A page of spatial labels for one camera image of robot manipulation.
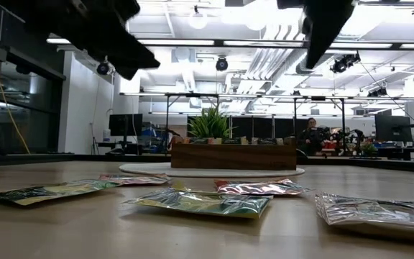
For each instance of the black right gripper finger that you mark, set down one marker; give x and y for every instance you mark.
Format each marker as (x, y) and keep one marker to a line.
(325, 25)

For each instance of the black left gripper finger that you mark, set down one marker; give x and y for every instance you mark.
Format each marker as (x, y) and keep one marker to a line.
(117, 50)
(110, 11)

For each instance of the wooden three-compartment box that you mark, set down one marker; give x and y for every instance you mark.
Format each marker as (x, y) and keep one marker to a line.
(234, 156)

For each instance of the black monitor on arm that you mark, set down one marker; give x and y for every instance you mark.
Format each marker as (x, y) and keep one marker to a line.
(394, 127)

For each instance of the background black robot arm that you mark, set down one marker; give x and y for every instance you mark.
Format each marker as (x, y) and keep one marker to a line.
(358, 138)

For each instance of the black ceiling spotlight cluster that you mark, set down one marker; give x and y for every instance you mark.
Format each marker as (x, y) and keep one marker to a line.
(343, 64)

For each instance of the long ceiling light bar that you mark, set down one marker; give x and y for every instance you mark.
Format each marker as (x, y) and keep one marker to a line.
(178, 42)

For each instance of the black computer monitor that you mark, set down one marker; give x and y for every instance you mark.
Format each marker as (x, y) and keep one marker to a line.
(126, 125)

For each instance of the white bottle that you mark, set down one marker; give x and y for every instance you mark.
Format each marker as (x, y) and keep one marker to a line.
(106, 136)

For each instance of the person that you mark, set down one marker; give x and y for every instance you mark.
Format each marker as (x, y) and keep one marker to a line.
(311, 138)

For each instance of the small green potted plant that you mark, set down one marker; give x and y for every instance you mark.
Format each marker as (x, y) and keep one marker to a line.
(210, 124)

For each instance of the black partition panels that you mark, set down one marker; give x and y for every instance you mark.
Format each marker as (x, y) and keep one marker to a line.
(261, 127)

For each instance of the white round placemat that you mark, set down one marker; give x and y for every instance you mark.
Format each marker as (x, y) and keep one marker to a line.
(146, 170)

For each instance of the small background potted plant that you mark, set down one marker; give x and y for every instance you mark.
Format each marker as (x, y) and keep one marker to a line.
(368, 148)

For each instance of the silver ventilation duct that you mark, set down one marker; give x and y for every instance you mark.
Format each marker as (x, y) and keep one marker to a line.
(323, 63)

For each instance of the black background workstation frame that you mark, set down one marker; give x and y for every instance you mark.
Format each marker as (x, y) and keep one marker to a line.
(192, 95)
(318, 98)

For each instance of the black aluminium table frame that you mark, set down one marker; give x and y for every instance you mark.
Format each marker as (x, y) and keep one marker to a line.
(49, 158)

